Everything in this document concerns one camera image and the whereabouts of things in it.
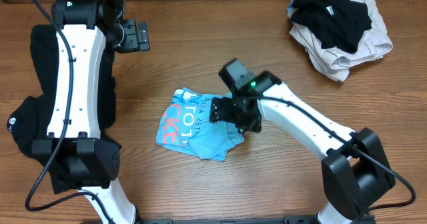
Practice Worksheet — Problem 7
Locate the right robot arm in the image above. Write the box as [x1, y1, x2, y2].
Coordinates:
[209, 70, 396, 223]

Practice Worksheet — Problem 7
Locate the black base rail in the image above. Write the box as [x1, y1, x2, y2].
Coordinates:
[133, 214, 377, 224]

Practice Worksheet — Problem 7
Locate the beige folded garment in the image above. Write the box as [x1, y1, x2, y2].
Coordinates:
[290, 0, 393, 82]

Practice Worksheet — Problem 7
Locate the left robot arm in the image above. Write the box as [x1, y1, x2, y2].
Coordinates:
[31, 0, 149, 223]

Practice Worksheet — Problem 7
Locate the black garment on left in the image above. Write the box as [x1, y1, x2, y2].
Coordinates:
[6, 23, 121, 195]

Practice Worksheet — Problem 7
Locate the black folded garment top right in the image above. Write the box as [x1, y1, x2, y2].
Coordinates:
[291, 0, 372, 54]

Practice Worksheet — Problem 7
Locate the light blue printed t-shirt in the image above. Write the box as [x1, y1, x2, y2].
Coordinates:
[155, 87, 244, 161]

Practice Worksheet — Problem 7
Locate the light blue folded garment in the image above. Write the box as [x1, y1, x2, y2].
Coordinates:
[286, 0, 294, 15]

